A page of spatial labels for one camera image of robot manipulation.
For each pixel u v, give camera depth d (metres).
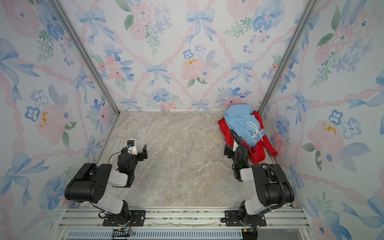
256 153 0.88
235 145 0.81
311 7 0.69
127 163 0.70
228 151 0.85
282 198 0.43
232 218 0.73
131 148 0.78
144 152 0.86
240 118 0.98
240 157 0.71
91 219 1.53
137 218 0.74
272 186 0.45
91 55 0.90
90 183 0.46
